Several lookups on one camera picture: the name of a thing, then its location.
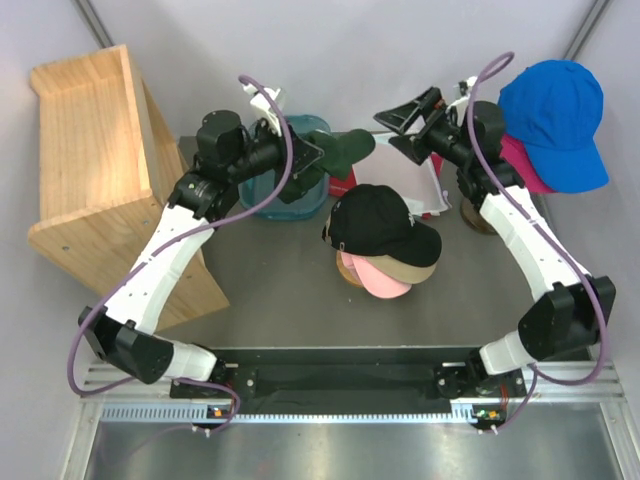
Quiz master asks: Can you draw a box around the cream mannequin head stand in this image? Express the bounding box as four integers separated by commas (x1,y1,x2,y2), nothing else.
459,196,498,236

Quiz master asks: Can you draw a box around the grey slotted cable duct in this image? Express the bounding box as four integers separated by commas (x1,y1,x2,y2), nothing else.
100,403,500,424

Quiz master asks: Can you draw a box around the wooden shelf box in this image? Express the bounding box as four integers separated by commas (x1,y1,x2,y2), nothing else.
26,43,231,331

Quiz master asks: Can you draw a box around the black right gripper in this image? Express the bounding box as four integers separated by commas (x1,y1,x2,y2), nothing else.
373,88,472,169

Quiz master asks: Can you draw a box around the red booklet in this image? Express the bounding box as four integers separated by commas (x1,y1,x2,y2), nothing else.
329,155,444,197

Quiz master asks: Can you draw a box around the dark green baseball cap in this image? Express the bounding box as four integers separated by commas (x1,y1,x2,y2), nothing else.
278,129,376,204

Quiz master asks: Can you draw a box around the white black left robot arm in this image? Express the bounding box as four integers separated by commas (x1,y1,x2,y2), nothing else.
78,110,333,397

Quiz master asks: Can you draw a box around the round wooden hat stand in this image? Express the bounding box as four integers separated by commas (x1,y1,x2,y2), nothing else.
336,256,363,288

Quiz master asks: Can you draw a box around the teal plastic container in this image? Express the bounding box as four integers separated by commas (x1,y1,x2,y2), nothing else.
237,113,332,222

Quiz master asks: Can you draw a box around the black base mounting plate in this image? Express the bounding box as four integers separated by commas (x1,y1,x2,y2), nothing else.
168,346,526,401

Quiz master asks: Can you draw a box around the blue baseball cap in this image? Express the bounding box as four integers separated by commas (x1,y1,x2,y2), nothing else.
498,60,609,194

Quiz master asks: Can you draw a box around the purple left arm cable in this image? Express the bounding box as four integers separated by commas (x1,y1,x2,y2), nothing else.
66,74,294,436

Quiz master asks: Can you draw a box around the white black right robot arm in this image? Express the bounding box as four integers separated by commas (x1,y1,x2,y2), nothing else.
374,87,616,396

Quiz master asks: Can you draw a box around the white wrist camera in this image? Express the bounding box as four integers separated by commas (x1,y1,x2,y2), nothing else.
243,85,286,137
446,76,478,116

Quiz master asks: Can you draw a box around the black baseball cap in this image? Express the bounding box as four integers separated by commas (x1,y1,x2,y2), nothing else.
321,184,442,268

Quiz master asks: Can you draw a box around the salmon pink baseball cap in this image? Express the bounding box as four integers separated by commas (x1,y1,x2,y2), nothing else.
336,252,411,299

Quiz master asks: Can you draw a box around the magenta baseball cap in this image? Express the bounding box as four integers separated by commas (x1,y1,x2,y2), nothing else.
501,134,555,194

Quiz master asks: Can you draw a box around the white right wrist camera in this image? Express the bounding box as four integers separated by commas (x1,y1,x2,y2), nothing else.
446,76,478,116

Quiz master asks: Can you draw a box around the tan baseball cap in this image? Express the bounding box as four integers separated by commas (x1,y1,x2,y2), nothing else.
365,255,437,285

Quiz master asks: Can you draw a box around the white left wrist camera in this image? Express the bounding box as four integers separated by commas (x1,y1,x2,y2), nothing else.
243,85,286,137

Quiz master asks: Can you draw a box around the translucent zip document pouch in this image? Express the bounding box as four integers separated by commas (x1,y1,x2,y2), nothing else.
356,133,451,216

